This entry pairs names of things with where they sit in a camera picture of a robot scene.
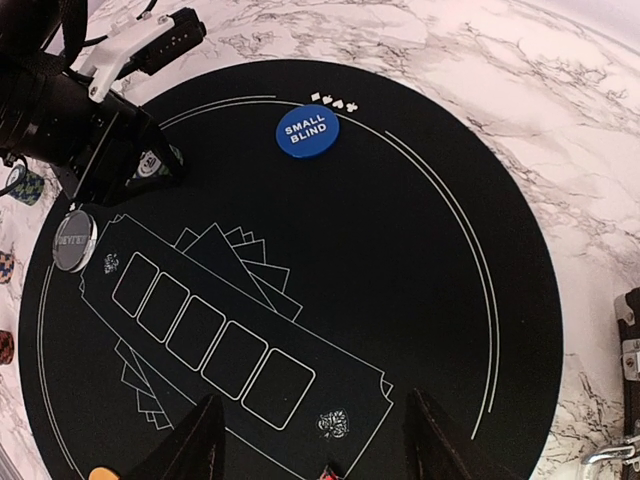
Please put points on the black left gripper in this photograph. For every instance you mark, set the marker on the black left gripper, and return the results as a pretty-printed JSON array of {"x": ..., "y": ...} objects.
[{"x": 58, "y": 106}]

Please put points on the orange big blind button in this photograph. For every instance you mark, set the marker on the orange big blind button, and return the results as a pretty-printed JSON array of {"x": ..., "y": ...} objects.
[{"x": 103, "y": 473}]

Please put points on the silver dealer button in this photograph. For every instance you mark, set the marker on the silver dealer button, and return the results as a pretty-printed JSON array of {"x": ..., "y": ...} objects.
[{"x": 74, "y": 241}]

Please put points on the green fifty poker chip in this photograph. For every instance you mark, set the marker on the green fifty poker chip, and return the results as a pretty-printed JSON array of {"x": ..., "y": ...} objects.
[{"x": 150, "y": 166}]

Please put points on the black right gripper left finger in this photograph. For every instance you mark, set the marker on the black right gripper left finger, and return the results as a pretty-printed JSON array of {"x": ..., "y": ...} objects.
[{"x": 194, "y": 450}]

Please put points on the blue small blind button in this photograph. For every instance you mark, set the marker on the blue small blind button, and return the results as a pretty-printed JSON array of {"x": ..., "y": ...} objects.
[{"x": 307, "y": 131}]

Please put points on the red triangular marker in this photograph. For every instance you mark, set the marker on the red triangular marker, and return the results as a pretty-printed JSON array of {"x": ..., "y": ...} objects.
[{"x": 331, "y": 472}]

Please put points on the green poker chip stack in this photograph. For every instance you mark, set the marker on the green poker chip stack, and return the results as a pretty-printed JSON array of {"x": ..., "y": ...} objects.
[{"x": 27, "y": 186}]

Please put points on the red poker chip stack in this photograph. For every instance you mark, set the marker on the red poker chip stack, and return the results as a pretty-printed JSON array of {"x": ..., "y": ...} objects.
[{"x": 7, "y": 347}]

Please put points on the round black poker mat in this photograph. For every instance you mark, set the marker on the round black poker mat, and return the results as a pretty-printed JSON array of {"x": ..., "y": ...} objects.
[{"x": 311, "y": 295}]

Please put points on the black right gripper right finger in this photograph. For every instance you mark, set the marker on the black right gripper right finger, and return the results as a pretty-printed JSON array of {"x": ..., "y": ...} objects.
[{"x": 435, "y": 449}]

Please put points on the black white poker chip stack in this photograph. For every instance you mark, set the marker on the black white poker chip stack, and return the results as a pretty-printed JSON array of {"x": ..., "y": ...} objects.
[{"x": 7, "y": 266}]

